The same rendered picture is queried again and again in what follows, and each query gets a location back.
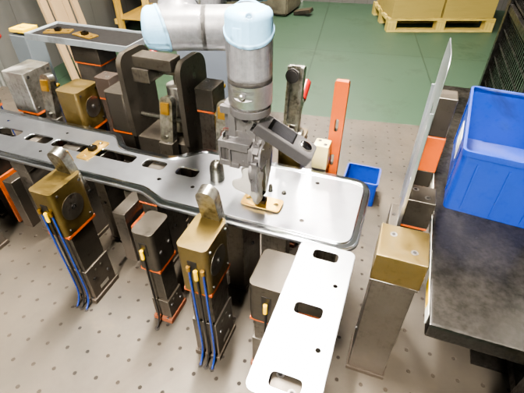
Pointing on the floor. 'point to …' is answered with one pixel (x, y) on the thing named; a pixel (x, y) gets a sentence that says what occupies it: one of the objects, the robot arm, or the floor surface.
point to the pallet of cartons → (436, 14)
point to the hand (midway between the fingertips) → (262, 196)
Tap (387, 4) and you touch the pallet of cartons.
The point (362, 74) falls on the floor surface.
